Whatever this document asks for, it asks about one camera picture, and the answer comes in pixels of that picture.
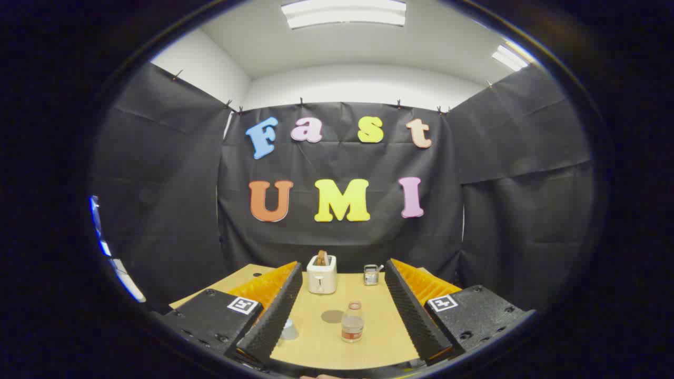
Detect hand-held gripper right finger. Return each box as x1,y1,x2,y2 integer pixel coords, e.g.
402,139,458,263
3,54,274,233
384,258,538,367

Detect small ceiling light panel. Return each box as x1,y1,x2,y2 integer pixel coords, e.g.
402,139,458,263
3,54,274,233
491,45,529,72

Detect wooden table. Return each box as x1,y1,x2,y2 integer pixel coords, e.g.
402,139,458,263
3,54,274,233
168,263,464,370

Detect black backdrop cloth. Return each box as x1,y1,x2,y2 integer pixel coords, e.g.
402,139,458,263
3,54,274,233
90,62,593,311

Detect white toaster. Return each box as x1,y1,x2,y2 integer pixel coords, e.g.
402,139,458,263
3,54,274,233
306,255,338,295

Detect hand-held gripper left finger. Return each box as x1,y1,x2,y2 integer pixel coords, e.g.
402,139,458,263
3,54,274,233
158,262,304,369

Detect large ceiling light panel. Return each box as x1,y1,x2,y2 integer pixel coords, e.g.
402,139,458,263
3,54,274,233
281,0,407,29

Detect clear plastic juice bottle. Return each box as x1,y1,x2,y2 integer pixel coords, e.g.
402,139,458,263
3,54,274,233
341,301,364,343

